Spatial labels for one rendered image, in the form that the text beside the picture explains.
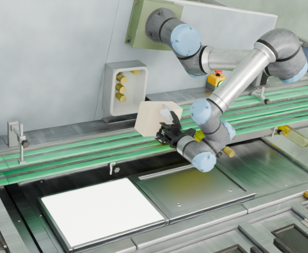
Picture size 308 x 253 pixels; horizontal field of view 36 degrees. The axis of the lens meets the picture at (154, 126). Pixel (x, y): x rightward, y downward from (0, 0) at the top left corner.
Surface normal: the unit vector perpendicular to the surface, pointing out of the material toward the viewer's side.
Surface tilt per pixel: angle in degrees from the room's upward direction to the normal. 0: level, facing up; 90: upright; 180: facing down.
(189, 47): 8
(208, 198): 90
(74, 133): 90
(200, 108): 90
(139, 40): 2
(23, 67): 0
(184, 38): 8
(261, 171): 91
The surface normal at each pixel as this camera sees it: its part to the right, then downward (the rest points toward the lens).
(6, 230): 0.11, -0.88
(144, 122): -0.82, 0.03
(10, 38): 0.52, 0.44
